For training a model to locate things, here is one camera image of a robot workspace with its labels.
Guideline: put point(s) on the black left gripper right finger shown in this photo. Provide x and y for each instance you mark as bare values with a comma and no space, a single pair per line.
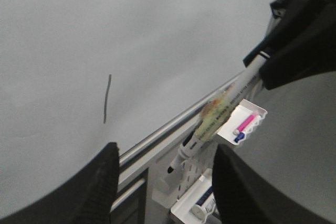
275,193

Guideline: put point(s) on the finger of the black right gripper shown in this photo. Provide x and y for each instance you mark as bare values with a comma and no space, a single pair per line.
293,16
310,53

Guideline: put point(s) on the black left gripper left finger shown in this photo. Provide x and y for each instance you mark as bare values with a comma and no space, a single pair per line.
87,197

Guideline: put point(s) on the white black-tipped whiteboard marker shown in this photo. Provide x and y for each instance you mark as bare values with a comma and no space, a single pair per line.
219,110

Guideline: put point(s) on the large white whiteboard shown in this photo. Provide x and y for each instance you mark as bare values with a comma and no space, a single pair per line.
78,74

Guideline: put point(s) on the white blue-labelled marker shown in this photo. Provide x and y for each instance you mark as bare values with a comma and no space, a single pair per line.
205,205

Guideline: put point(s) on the blue marker cap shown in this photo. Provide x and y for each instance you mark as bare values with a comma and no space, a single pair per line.
239,137

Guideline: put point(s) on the lower white pegboard tray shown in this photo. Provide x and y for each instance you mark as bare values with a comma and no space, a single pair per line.
181,210

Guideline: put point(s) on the white pegboard tray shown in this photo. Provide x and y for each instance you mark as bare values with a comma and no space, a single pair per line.
181,210
243,110

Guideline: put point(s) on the white perforated pegboard panel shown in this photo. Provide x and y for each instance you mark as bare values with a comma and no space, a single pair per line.
169,188

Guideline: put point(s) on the pink marker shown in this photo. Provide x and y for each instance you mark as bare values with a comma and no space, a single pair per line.
242,126

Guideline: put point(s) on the upper white pegboard tray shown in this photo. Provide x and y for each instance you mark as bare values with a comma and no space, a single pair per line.
243,110

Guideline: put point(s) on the dark cabinet panel with handle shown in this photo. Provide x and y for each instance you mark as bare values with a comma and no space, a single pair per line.
130,204

